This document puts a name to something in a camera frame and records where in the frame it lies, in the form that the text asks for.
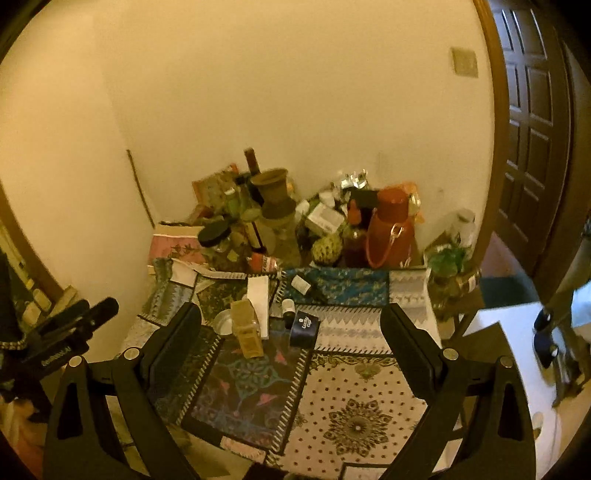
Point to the thin wooden stick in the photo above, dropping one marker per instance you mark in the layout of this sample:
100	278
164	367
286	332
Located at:
138	184

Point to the dark wine bottle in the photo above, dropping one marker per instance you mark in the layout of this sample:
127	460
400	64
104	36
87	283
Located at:
252	164

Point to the green glass jar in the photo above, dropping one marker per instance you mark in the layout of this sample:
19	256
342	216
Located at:
445	265

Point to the wooden chair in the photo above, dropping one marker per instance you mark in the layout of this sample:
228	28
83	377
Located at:
485	341

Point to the long white carton box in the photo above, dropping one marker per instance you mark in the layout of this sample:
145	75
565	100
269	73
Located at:
257	295

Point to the wall switch plate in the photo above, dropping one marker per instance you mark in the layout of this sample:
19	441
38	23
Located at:
464	61

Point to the glass jar with black lid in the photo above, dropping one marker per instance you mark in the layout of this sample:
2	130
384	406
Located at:
214	233

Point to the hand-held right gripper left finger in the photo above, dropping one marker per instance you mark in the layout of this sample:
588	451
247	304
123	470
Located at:
175	341

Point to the small dark bottle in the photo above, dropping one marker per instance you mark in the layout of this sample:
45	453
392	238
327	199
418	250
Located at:
289	316

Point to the round metal tin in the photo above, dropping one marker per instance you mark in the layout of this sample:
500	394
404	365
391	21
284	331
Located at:
223	321

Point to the dark wooden door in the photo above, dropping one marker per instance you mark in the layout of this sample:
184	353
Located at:
531	115

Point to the dark blue box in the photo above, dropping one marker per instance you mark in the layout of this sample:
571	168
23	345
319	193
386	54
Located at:
304	330

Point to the white labelled carton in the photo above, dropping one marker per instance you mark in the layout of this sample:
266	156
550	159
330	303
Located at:
323	218

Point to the red thermos jug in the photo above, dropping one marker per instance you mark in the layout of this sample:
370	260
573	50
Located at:
388	226

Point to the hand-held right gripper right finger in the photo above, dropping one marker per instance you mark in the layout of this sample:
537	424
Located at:
406	350

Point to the green custard apple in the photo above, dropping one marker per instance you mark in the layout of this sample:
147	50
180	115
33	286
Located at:
327	249

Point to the dark red jar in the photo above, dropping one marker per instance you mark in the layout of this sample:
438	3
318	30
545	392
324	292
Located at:
355	244

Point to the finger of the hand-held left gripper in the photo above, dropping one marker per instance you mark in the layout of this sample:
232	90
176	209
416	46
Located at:
64	316
104	309

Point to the dark bottles on floor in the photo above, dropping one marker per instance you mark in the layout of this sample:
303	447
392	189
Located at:
545	337

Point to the brown clay vase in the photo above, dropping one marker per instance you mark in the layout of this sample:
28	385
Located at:
272	189

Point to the tan cardboard box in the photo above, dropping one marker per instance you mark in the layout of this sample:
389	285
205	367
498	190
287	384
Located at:
247	332

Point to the pink box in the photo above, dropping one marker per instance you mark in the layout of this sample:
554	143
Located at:
168	242

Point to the patchwork tablecloth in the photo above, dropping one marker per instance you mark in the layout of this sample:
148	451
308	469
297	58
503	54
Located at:
351	397

